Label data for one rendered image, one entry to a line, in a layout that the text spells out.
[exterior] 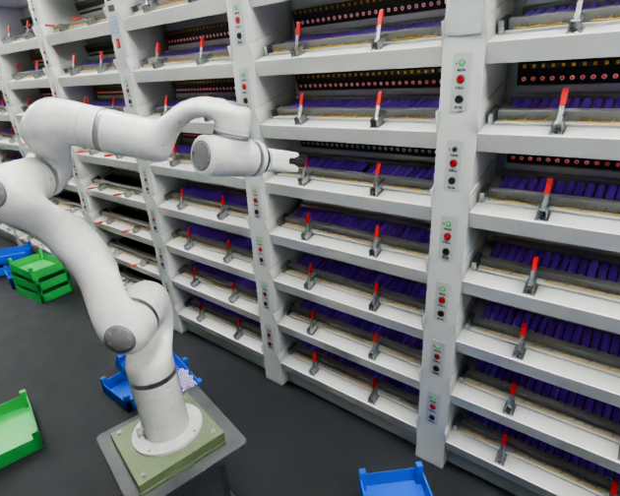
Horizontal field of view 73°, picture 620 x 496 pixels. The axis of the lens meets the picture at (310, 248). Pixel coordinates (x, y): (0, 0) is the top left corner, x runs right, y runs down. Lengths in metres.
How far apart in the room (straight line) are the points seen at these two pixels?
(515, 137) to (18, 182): 1.04
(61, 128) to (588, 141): 1.06
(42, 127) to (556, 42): 1.03
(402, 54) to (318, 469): 1.28
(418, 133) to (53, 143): 0.83
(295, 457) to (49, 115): 1.25
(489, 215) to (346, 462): 0.95
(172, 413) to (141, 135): 0.71
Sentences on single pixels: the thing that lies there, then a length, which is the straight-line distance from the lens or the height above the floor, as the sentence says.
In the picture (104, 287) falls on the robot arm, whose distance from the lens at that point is 1.06.
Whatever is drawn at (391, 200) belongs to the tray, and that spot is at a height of 0.88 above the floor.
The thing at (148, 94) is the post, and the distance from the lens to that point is 2.02.
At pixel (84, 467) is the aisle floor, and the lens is 1.81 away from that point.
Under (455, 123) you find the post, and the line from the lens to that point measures 1.09.
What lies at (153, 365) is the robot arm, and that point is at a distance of 1.15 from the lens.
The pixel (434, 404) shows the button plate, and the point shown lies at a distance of 1.44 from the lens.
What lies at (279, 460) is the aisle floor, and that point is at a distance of 1.61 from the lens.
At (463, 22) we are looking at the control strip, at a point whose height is 1.31.
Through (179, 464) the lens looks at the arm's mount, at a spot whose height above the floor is 0.31.
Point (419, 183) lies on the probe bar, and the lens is 1.22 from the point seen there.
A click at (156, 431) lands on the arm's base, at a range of 1.27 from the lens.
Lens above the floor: 1.21
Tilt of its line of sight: 22 degrees down
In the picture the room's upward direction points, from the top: 3 degrees counter-clockwise
